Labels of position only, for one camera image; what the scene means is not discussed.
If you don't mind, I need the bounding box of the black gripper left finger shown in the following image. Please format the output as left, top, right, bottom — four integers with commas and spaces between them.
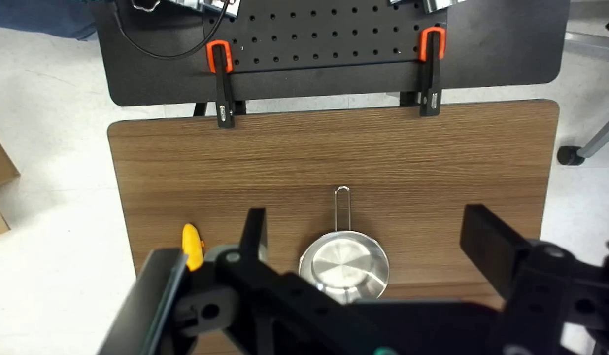
238, 205, 269, 264

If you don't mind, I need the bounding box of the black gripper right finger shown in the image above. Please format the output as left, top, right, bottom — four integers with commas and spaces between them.
457, 203, 535, 300

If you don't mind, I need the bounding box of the orange carrot plush toy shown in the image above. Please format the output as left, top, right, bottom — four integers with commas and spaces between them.
179, 223, 206, 274

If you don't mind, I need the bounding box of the small steel pan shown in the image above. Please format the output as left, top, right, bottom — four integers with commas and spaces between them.
295, 183, 392, 306

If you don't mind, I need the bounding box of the grey chair base with caster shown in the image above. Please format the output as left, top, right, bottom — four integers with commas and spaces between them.
555, 108, 609, 168

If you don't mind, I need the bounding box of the orange black bar clamp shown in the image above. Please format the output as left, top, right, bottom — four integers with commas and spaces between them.
415, 26, 449, 118
204, 37, 238, 130

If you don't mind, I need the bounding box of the black desk top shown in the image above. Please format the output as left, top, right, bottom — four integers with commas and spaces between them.
92, 0, 571, 108

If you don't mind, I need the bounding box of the black perforated breadboard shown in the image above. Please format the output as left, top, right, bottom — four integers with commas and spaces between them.
206, 0, 451, 75

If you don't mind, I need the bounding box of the blue fabric object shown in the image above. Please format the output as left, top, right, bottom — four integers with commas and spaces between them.
0, 0, 98, 41

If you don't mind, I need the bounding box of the thin black cable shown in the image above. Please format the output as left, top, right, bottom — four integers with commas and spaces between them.
110, 0, 228, 61

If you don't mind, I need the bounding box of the silver metal bracket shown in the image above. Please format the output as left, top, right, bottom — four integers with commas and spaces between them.
127, 0, 244, 20

